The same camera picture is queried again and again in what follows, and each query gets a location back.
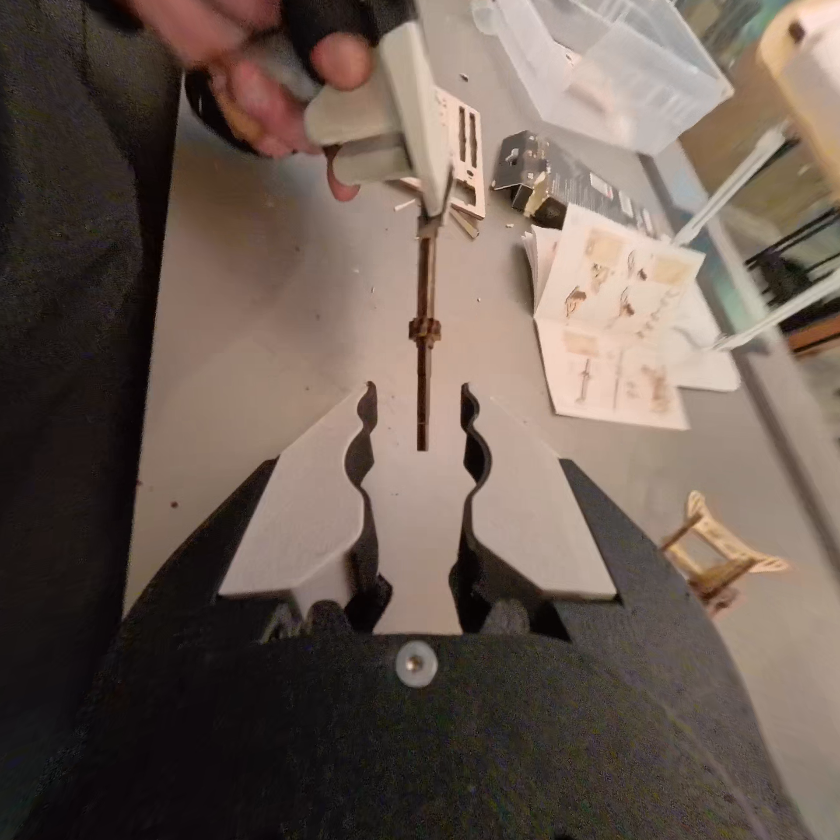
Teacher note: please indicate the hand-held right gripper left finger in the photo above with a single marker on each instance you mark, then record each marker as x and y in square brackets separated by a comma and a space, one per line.
[308, 518]

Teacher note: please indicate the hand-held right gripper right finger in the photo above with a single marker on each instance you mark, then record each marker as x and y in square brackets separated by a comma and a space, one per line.
[531, 525]

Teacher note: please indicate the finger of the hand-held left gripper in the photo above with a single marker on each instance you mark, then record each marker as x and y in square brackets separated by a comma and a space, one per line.
[374, 167]
[417, 111]

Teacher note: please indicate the wooden rod with gear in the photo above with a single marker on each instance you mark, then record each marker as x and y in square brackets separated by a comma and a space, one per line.
[423, 394]

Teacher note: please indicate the wooden model assembly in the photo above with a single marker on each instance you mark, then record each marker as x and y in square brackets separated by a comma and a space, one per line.
[695, 525]

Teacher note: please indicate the person's left hand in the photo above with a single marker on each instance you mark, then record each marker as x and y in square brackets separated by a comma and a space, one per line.
[269, 111]

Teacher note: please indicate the laser-cut wooden part sheet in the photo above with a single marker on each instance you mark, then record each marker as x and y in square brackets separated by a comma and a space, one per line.
[474, 164]

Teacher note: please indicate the black cardboard box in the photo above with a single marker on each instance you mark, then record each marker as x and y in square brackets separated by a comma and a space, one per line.
[564, 177]

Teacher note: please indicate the open instruction booklet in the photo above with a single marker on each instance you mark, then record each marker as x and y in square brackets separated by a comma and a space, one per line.
[610, 367]

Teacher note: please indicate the clear plastic container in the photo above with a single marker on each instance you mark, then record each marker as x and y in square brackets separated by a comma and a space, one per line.
[630, 79]

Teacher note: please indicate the person's dark clothing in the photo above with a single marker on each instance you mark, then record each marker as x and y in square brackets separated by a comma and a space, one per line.
[65, 328]

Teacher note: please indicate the white paper roll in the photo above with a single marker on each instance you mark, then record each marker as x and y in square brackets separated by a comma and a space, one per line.
[814, 79]

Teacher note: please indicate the white metal frame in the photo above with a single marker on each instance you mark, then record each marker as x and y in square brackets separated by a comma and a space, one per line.
[728, 187]

